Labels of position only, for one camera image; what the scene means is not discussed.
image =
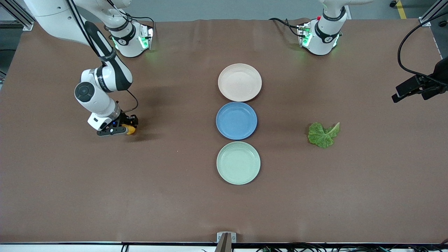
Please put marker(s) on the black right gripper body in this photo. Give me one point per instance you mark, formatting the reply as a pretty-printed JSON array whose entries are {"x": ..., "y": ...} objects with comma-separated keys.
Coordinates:
[{"x": 125, "y": 119}]

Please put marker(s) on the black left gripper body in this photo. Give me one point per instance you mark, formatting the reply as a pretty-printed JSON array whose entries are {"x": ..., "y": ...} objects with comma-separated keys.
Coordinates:
[{"x": 429, "y": 88}]

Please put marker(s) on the yellow lemon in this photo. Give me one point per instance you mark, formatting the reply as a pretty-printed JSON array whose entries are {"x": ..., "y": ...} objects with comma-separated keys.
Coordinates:
[{"x": 131, "y": 130}]

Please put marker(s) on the green lettuce leaf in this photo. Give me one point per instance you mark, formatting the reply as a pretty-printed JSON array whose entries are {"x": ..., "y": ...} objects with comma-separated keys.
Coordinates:
[{"x": 322, "y": 134}]

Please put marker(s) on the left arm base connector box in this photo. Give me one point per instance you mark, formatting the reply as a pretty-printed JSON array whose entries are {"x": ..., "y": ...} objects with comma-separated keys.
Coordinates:
[{"x": 302, "y": 35}]

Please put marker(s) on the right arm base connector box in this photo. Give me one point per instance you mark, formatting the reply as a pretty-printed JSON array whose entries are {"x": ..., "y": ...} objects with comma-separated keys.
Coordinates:
[{"x": 147, "y": 36}]

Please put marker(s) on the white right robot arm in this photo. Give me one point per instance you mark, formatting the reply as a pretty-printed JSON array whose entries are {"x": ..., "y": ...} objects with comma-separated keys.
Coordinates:
[{"x": 101, "y": 78}]

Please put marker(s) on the brown table mat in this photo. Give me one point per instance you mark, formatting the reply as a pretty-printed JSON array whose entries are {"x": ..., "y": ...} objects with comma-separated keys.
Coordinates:
[{"x": 105, "y": 175}]

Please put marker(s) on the black caster wheel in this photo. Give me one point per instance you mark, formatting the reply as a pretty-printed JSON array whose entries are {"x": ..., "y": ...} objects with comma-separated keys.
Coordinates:
[
  {"x": 443, "y": 23},
  {"x": 393, "y": 3}
]

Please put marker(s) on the blue round plate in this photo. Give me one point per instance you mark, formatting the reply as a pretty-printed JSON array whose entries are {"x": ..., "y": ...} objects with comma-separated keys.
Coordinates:
[{"x": 236, "y": 120}]

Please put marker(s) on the pale green round plate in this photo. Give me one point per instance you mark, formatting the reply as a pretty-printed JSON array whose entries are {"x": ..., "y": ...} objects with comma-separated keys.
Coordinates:
[{"x": 238, "y": 162}]

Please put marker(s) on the beige round plate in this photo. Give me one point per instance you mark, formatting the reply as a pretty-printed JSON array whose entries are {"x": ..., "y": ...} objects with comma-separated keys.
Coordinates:
[{"x": 239, "y": 82}]

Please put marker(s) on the aluminium frame profile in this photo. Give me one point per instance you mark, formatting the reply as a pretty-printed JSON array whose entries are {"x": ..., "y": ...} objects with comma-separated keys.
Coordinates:
[
  {"x": 428, "y": 15},
  {"x": 17, "y": 15}
]

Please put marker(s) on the metal bracket with post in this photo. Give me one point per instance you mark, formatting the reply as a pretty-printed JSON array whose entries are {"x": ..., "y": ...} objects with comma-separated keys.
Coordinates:
[{"x": 226, "y": 239}]

